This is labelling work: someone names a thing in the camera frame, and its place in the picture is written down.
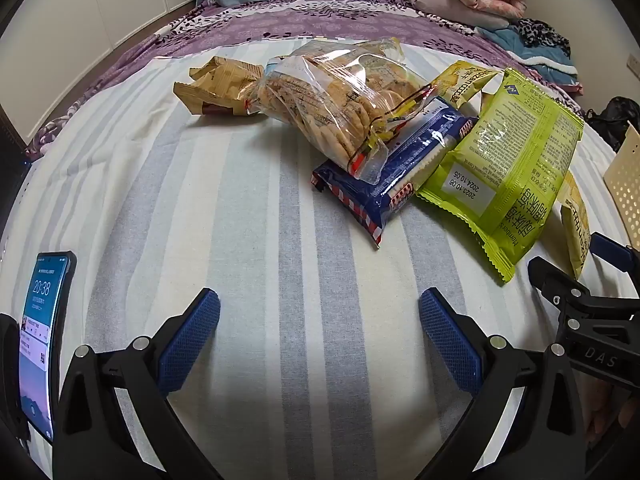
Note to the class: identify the wall socket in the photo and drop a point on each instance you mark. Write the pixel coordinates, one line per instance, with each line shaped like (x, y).
(632, 62)

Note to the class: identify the striped bed cloth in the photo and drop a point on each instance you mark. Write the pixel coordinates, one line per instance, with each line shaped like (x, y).
(200, 185)

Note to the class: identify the clear bag of cookies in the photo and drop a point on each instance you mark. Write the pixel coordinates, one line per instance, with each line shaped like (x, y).
(330, 95)

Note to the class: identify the large green snack packet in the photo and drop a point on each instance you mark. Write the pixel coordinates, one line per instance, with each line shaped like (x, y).
(520, 160)

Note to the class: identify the tan snack packet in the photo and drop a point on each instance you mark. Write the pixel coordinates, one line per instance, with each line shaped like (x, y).
(220, 87)

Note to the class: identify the black phone holder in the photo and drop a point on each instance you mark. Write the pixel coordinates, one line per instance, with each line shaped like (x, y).
(10, 360)

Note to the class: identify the purple floral bedsheet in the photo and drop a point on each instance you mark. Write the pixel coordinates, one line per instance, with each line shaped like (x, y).
(325, 22)

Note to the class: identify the black cabinet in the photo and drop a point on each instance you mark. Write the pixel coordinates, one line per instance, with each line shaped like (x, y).
(12, 135)

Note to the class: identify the smartphone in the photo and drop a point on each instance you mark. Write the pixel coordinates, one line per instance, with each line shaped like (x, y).
(42, 340)

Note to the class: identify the dark blue cracker packet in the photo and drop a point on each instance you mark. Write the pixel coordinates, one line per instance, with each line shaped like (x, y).
(390, 180)

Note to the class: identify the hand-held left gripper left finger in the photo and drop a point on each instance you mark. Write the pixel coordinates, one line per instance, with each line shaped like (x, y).
(190, 340)

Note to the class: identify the leopard print scarf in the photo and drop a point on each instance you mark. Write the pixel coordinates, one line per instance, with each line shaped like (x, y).
(542, 32)

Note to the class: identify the black bag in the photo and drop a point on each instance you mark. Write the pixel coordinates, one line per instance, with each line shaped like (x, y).
(617, 117)

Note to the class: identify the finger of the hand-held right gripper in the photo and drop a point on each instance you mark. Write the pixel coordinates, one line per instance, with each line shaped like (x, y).
(617, 252)
(555, 280)

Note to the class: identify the yellow snack packet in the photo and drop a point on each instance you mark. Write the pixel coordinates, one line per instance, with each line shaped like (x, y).
(457, 80)
(575, 230)

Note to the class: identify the cream perforated basket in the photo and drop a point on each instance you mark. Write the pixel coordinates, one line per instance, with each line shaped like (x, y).
(625, 180)

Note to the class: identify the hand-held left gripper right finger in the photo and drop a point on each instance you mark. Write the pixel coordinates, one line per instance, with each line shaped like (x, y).
(450, 345)

